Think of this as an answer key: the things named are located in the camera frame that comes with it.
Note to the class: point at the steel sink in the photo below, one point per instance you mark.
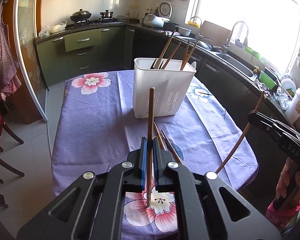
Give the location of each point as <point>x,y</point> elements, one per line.
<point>236,63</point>

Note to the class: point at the black cooking pot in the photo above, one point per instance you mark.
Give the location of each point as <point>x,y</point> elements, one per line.
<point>171,26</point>

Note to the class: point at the small dark pot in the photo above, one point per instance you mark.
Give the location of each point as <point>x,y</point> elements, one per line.
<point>107,14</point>

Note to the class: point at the green plastic basin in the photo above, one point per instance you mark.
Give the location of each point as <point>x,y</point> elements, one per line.
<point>267,80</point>

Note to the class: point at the white bowl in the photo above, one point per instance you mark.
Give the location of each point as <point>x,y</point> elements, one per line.
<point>184,31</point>

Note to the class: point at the white rice cooker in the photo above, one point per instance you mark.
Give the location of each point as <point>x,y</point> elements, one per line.
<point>153,21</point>

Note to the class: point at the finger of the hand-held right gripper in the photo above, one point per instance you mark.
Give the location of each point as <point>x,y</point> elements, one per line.
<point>261,122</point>

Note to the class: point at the purple floral tablecloth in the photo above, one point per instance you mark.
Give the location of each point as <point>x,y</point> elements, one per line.
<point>97,130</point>

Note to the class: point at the plastic bag with yellow food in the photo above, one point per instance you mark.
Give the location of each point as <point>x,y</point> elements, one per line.
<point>57,27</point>

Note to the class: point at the window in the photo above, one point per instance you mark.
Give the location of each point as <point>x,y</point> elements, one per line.
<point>252,17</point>

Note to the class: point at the metal spoon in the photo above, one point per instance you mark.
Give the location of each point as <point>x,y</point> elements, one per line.
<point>194,65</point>

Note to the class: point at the light wooden chopstick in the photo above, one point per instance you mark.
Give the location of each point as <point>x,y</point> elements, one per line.
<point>185,53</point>
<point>190,53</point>
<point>159,135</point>
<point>172,55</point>
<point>166,47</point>
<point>233,151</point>
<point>171,146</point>

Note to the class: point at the yellow basket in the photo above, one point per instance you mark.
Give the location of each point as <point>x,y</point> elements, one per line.
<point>194,23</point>

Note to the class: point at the steel kitchen faucet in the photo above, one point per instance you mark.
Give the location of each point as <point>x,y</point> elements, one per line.
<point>230,35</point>

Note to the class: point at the gas stove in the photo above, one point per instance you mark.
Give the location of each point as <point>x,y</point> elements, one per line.
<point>100,22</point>

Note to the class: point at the white plates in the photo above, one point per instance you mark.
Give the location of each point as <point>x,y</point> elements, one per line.
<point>288,83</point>

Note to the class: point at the green lower cabinets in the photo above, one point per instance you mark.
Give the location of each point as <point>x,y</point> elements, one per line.
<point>80,52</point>

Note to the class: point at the round white appliance lid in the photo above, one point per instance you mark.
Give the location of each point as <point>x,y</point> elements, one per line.
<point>165,9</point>

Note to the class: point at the brown cutting board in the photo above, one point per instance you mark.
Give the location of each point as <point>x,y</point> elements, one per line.
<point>215,31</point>

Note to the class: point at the grey patterned rag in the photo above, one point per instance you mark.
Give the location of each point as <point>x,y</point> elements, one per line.
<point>262,87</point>

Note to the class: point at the checkered apron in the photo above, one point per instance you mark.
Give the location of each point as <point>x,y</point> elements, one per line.
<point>2,55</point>

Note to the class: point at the green containers on sill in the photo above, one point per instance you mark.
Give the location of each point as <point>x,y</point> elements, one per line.
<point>253,52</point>

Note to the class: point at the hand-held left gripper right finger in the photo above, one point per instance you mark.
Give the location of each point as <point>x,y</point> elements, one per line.
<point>156,165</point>

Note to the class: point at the carved dark brown chopstick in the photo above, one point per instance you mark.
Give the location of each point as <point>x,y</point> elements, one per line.
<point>150,110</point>

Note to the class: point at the sliding glass door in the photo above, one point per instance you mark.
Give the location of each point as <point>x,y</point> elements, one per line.
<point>27,55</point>

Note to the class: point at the person's right forearm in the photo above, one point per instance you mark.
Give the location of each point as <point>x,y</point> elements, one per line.
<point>281,215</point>

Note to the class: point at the black wok with lid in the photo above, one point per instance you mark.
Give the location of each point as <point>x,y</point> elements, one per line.
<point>80,15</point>

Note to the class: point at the person's right hand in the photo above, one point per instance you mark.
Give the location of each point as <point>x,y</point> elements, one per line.
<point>284,177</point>

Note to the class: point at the dark pan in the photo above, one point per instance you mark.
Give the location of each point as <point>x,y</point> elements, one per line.
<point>207,45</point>

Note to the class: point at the white plastic utensil holder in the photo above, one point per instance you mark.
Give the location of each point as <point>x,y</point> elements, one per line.
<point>160,90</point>

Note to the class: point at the white plastic bag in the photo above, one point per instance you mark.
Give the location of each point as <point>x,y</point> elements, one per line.
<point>43,32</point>

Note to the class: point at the dark sauce bottles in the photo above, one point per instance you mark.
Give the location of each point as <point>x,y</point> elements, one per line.
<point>152,12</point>

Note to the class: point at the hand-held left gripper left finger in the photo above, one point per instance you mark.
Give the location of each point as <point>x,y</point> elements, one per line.
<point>143,165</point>

